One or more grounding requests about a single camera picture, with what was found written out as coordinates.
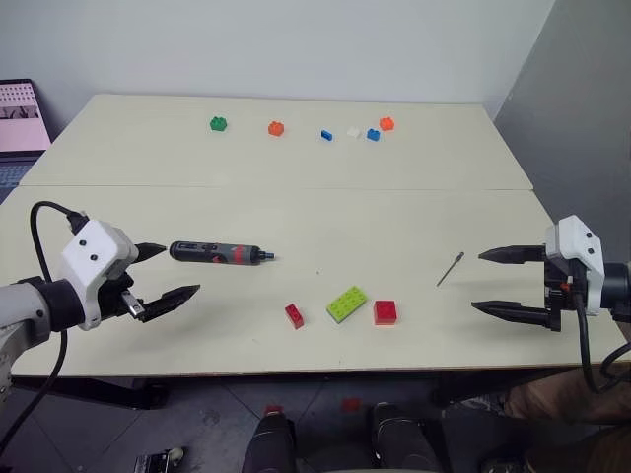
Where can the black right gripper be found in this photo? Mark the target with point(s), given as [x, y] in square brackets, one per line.
[557, 286]

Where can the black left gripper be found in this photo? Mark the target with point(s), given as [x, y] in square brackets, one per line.
[114, 298]

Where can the grey electric screwdriver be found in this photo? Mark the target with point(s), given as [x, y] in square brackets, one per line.
[217, 252]

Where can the screwdriver bit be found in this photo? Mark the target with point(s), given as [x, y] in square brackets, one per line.
[449, 269]

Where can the square red toy brick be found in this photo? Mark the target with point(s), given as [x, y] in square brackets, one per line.
[385, 312]

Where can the narrow red toy brick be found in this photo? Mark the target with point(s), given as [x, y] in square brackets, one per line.
[295, 315]

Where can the lime green toy brick plate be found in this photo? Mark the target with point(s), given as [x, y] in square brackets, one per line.
[347, 304]

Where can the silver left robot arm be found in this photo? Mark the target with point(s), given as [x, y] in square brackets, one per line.
[22, 308]

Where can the black table base bar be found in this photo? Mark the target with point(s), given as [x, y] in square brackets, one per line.
[108, 391]

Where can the brown fabric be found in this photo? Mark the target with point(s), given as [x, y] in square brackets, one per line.
[581, 428]

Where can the green toy brick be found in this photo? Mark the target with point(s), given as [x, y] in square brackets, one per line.
[218, 124]

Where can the orange toy brick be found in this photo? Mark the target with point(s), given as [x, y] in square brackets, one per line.
[276, 128]
[387, 124]

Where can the black caster wheel base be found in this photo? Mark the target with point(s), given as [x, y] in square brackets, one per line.
[160, 460]

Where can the dark rounded shape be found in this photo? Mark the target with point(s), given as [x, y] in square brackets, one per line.
[401, 438]
[271, 443]

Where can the square blue toy brick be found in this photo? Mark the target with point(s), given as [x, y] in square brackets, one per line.
[373, 135]

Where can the laptop with pink screen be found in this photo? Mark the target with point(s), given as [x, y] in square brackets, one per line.
[20, 123]

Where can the small narrow blue toy brick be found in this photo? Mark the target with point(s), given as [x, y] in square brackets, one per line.
[326, 136]

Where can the white toy brick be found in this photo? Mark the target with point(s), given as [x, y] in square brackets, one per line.
[353, 132]

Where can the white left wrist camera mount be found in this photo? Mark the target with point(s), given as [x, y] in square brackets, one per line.
[91, 256]

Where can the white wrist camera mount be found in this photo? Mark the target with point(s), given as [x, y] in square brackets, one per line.
[579, 241]
[91, 256]

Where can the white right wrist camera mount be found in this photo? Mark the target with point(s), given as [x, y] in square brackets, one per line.
[579, 241]

